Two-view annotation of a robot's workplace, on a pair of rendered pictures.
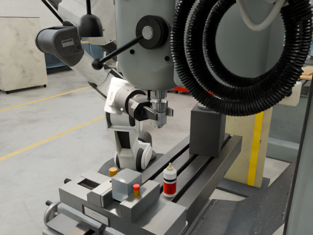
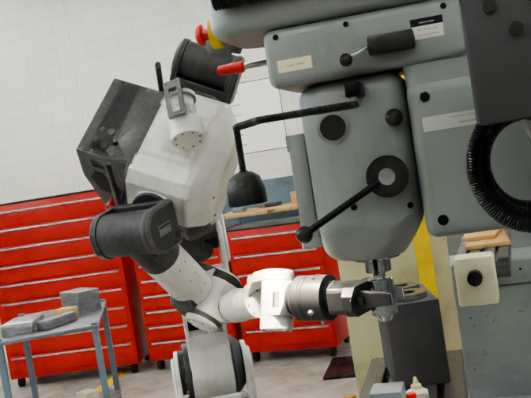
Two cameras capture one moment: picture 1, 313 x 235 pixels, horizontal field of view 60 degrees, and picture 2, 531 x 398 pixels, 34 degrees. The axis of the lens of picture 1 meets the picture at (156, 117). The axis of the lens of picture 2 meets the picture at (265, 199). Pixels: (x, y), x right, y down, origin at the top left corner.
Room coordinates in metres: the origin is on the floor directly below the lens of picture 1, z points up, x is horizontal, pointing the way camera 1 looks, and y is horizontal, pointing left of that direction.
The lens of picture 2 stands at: (-0.69, 0.66, 1.52)
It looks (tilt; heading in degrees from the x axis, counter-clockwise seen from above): 3 degrees down; 342
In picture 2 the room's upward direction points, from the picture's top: 9 degrees counter-clockwise
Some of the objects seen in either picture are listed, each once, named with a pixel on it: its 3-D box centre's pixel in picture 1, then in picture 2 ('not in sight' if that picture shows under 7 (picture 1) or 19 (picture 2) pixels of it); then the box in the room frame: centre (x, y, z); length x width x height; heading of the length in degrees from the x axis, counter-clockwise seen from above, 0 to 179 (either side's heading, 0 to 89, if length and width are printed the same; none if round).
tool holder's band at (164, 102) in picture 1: (158, 102); (380, 279); (0.74, -0.01, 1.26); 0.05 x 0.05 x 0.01
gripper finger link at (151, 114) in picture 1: (149, 114); (374, 299); (0.72, 0.02, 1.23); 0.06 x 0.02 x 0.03; 38
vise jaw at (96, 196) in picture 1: (111, 187); not in sight; (0.64, 0.12, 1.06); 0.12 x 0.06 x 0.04; 147
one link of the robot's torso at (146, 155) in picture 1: (133, 155); not in sight; (1.56, 0.15, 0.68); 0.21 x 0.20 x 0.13; 168
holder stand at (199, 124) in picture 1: (208, 123); (409, 331); (1.10, -0.23, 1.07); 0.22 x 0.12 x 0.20; 160
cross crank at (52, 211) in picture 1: (60, 217); not in sight; (1.00, 0.42, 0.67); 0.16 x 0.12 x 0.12; 59
